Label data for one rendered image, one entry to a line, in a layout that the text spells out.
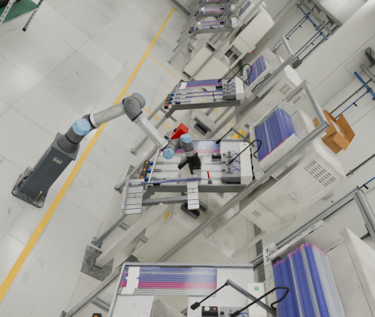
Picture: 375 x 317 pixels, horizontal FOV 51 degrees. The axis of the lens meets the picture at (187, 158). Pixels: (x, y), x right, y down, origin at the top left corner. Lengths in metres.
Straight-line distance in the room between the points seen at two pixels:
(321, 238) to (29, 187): 2.10
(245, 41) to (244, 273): 5.52
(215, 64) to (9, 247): 5.34
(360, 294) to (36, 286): 1.96
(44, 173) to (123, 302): 1.28
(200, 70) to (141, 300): 5.70
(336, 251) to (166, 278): 0.87
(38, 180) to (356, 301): 2.22
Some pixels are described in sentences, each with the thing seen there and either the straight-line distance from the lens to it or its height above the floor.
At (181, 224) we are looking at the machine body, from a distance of 3.04.
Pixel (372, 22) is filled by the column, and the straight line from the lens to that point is 5.90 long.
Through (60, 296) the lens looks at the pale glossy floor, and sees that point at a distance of 2.91.
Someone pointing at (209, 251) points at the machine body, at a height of 0.55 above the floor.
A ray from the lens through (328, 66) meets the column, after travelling 5.91.
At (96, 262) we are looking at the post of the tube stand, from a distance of 3.15.
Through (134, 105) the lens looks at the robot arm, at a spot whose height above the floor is 1.15.
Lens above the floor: 2.28
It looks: 26 degrees down
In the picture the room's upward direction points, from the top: 46 degrees clockwise
